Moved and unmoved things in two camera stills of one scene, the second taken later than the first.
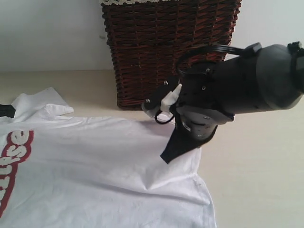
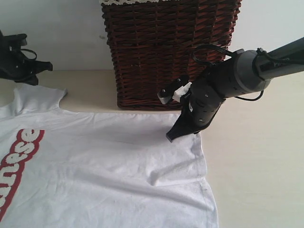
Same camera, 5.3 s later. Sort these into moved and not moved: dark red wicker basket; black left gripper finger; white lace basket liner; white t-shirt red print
Moved: black left gripper finger
Not moved: dark red wicker basket; white lace basket liner; white t-shirt red print
